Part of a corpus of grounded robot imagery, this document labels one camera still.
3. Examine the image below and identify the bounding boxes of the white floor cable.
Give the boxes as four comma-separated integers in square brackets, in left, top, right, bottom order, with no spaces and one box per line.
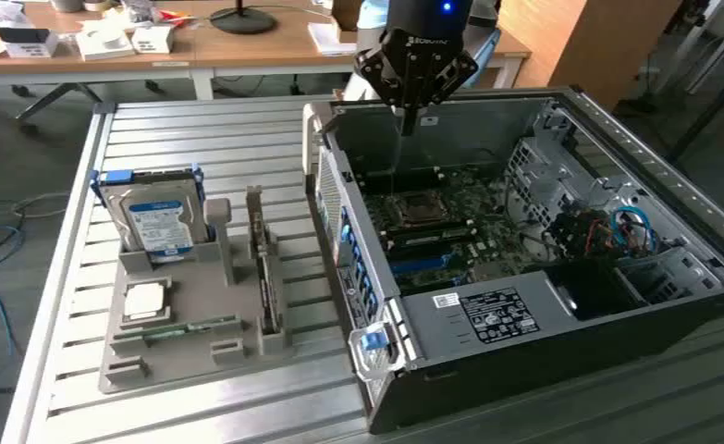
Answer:
[0,191,71,218]

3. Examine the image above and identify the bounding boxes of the hard disk with blue bracket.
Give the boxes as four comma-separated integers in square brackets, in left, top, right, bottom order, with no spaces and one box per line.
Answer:
[90,162,207,265]

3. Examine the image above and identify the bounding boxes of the silver CPU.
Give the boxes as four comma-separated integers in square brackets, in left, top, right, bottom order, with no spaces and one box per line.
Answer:
[122,282,167,320]

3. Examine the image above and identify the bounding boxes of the grey power supply unit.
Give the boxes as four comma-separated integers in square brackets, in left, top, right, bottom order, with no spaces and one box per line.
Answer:
[398,270,583,364]

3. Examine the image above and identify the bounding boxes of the blue case latch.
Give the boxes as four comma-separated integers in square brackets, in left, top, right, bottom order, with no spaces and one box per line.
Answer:
[358,326,388,353]

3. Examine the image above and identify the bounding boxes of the green motherboard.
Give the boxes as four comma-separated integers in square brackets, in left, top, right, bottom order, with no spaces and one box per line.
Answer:
[360,166,560,297]

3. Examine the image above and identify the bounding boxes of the red orange wires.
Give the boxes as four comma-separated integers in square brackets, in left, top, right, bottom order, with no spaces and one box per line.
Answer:
[586,219,626,253]

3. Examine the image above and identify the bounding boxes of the graphics card with metal bracket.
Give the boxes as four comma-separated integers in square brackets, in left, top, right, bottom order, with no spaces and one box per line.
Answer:
[244,184,280,335]

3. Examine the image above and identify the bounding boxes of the black plastic shroud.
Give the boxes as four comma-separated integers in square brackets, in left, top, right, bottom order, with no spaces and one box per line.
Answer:
[544,259,651,323]

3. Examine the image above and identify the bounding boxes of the black lamp base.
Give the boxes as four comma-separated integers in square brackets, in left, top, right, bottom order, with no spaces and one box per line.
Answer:
[207,0,278,36]

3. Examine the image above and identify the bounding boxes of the open black PC case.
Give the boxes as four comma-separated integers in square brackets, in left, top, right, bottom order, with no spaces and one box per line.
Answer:
[302,84,724,436]

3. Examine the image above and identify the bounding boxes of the white booklet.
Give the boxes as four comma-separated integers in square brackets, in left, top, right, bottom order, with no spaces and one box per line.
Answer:
[307,21,358,57]

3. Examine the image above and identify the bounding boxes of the small white box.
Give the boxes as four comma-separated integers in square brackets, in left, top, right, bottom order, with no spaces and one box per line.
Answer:
[130,25,176,56]

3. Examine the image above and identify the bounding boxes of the wooden desk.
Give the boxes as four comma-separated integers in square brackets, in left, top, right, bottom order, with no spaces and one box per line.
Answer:
[0,0,534,101]

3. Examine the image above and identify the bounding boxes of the white box round insert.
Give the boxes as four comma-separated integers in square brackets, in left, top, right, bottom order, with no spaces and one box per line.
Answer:
[75,27,136,62]

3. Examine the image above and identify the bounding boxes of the white box black lid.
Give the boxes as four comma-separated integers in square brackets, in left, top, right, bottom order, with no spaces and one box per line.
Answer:
[0,27,60,59]

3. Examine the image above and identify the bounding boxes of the CPU socket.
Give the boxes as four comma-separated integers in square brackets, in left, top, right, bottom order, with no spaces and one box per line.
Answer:
[391,191,452,230]

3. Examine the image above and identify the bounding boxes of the blue wire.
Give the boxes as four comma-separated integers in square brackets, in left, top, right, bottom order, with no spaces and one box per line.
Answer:
[607,206,660,258]

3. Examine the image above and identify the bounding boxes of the blue expansion slot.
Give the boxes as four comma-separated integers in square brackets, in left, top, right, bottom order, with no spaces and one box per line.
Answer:
[390,253,456,275]

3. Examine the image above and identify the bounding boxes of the grey disk bay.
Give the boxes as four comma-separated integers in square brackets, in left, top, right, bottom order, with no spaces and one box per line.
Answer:
[614,247,724,307]

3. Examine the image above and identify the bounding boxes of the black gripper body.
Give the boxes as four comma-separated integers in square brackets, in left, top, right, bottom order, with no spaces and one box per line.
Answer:
[378,0,471,107]

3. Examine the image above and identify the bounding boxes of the green RAM stick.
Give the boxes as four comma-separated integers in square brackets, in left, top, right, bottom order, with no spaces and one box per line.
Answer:
[112,316,239,343]

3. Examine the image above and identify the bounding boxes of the grey parts rack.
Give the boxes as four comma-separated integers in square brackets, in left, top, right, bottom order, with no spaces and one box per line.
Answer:
[99,184,295,395]

